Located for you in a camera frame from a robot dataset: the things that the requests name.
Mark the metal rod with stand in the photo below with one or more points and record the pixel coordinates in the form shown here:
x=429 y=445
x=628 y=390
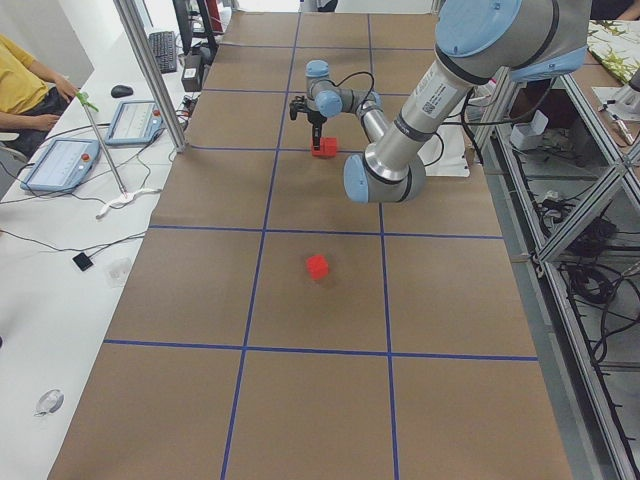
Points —
x=125 y=196

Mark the far teach pendant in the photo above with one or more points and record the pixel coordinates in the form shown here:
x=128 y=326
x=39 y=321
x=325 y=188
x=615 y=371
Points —
x=135 y=123

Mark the near teach pendant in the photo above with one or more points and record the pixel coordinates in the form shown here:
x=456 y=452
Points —
x=63 y=165

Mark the person in yellow shirt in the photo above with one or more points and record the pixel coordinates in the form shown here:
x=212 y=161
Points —
x=33 y=97

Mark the black keyboard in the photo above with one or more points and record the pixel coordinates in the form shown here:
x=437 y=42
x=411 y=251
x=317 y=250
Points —
x=163 y=48

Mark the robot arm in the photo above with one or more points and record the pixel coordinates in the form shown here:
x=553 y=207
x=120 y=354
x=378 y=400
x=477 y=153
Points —
x=534 y=40

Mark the black computer mouse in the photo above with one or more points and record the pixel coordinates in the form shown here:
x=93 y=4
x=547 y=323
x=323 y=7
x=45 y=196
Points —
x=120 y=91

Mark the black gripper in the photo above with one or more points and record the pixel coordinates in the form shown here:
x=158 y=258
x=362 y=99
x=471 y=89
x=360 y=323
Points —
x=315 y=117

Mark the aluminium frame post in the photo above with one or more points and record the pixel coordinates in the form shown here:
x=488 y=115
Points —
x=134 y=29

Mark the teach pendant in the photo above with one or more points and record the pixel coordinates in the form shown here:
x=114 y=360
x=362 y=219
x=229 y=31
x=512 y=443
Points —
x=63 y=165
x=135 y=123

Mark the white pillar base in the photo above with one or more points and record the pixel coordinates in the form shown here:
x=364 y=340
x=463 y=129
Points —
x=446 y=158

